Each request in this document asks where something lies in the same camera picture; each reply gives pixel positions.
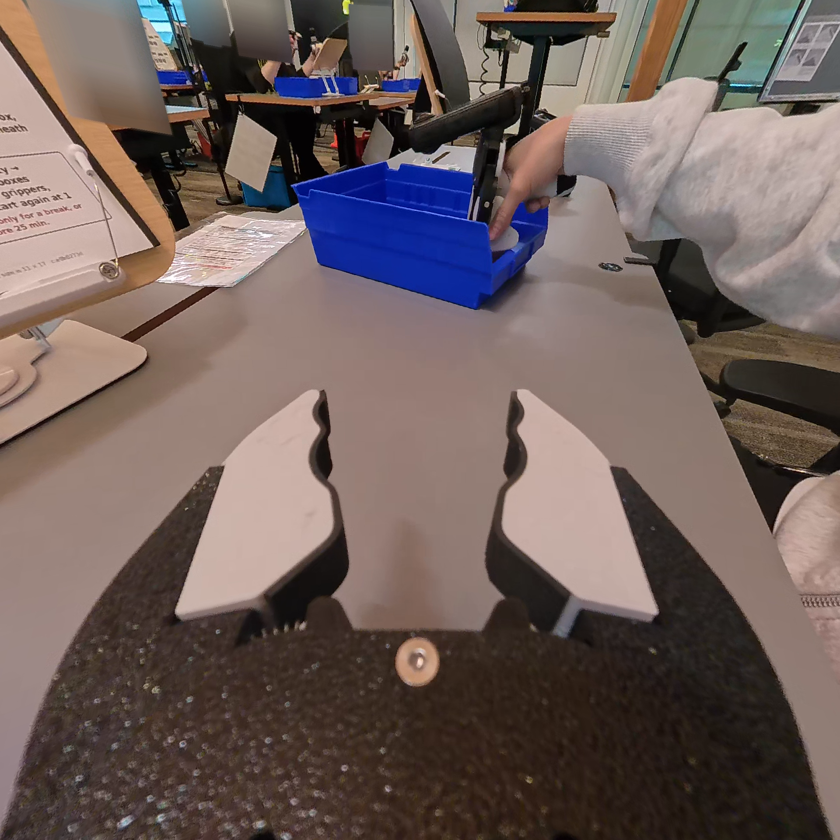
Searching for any wooden pillar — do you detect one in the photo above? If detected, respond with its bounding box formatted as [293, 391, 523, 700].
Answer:
[626, 0, 690, 104]

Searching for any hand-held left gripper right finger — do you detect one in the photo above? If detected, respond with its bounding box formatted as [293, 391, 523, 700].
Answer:
[486, 389, 660, 637]

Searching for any instruction sheet on wooden stand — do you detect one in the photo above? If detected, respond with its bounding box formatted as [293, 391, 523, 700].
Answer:
[0, 0, 177, 447]

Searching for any person's right forearm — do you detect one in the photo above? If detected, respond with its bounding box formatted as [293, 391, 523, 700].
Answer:
[563, 77, 840, 339]

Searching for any printed instruction sheet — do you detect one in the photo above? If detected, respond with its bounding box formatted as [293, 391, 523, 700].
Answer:
[0, 29, 161, 296]

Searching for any person's right hand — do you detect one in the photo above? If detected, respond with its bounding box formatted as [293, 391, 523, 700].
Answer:
[489, 115, 573, 242]

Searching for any blue storage crate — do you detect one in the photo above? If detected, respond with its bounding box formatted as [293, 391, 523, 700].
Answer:
[240, 164, 294, 210]

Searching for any wooden edged office desk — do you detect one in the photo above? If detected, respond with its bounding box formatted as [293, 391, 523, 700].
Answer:
[225, 91, 421, 173]

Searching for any computer monitor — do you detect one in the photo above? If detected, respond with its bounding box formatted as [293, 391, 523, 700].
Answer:
[758, 0, 840, 104]

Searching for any wooden top standing desk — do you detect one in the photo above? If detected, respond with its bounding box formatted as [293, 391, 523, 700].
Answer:
[477, 10, 618, 139]

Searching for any black office chair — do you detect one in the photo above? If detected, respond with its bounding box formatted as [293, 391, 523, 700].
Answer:
[656, 238, 767, 339]
[699, 357, 840, 476]

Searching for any grey hanging card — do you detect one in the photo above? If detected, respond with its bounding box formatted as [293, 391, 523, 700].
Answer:
[225, 115, 278, 193]

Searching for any person's grey jacket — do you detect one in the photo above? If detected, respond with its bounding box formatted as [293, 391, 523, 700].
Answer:
[773, 472, 840, 664]

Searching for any laminated paper sheet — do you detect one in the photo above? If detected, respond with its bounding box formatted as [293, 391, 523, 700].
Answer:
[156, 212, 308, 288]

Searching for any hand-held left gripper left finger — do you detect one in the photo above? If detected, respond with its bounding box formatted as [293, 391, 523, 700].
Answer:
[174, 389, 349, 632]

